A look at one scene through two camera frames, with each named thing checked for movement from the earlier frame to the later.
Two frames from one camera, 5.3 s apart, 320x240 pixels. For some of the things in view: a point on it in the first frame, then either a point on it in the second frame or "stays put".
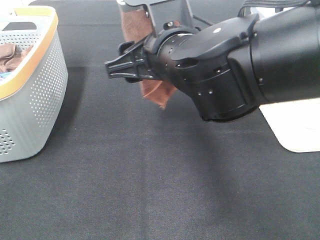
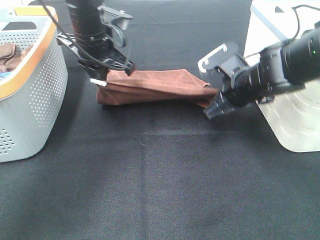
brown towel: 136,27 → 155,86
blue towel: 3,75 stays put
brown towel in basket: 10,55 stays put
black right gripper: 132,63 → 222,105
